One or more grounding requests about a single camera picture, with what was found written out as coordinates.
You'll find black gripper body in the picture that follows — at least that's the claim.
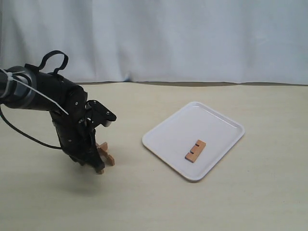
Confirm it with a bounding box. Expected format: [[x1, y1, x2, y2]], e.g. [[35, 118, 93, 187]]
[[51, 111, 96, 166]]

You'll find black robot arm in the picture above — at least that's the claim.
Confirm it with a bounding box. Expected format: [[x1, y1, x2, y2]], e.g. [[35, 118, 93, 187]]
[[0, 65, 116, 174]]

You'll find white rectangular plastic tray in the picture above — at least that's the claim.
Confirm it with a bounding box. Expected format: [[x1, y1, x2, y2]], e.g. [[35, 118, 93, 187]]
[[142, 102, 245, 181]]

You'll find white zip tie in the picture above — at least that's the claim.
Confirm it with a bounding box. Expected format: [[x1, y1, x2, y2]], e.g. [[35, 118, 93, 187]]
[[0, 66, 74, 115]]

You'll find white fabric backdrop curtain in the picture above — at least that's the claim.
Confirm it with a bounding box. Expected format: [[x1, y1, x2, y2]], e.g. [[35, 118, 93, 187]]
[[0, 0, 308, 85]]

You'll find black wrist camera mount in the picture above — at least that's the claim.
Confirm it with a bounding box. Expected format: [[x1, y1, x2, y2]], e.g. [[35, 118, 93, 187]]
[[86, 100, 117, 128]]

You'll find black cable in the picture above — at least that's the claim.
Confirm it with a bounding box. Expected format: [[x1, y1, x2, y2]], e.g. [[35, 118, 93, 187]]
[[0, 104, 63, 150]]

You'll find black strap loop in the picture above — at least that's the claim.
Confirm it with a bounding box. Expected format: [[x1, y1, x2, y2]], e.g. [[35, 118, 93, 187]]
[[38, 50, 69, 74]]

